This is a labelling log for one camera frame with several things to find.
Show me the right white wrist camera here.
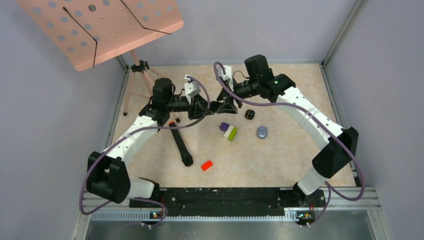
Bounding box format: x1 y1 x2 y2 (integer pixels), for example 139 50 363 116
218 65 234 92

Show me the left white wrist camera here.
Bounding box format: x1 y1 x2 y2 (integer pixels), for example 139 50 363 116
184 74 201 105

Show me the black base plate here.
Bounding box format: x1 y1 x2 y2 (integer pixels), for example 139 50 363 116
129 187 327 218

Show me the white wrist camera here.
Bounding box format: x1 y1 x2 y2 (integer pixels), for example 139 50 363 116
218 65 234 92
184 74 201 105

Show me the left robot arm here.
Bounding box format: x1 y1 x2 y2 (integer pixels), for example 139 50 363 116
85 75 211 207

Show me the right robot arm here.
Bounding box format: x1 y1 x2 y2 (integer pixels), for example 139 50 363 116
213 54 359 206

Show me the red block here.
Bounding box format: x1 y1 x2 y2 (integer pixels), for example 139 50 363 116
201 160 214 172

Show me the purple white green block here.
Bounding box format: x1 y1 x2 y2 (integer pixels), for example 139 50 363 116
219 122 238 142

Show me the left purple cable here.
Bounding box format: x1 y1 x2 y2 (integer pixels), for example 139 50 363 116
78 75 212 229

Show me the purple cable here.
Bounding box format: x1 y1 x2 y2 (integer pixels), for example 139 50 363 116
78 75 212 229
212 61 367 229

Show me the black earbud case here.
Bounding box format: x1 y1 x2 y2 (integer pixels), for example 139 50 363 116
209 101 221 114
244 109 256 120

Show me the pink perforated music stand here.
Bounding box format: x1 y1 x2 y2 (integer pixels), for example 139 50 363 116
15 0 185 117

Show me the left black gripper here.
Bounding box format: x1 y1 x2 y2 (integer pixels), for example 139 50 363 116
165 93 214 120

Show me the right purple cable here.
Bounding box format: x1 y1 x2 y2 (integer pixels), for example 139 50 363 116
212 61 367 229

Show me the silver blue earbud case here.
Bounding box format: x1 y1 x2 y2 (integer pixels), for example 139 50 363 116
256 125 268 139

